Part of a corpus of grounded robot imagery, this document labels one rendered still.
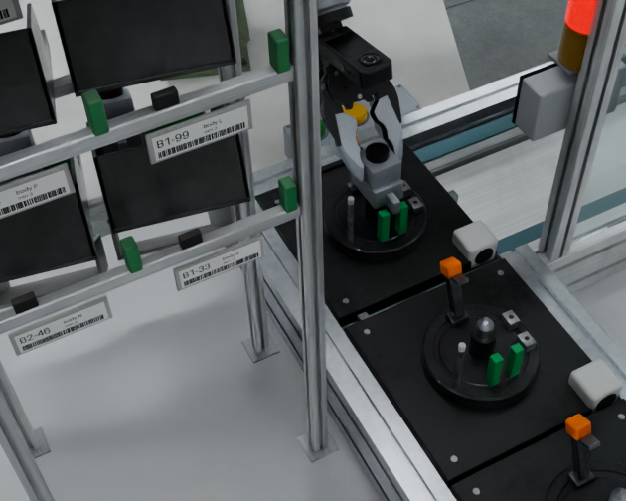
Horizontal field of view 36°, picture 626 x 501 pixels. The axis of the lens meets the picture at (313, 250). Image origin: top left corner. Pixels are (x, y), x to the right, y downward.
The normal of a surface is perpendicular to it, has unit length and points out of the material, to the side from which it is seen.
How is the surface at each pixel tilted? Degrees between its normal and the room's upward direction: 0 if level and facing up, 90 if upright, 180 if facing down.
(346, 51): 9
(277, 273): 0
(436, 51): 0
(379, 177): 89
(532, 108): 90
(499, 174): 0
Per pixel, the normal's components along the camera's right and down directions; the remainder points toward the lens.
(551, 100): 0.46, 0.66
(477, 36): -0.03, -0.65
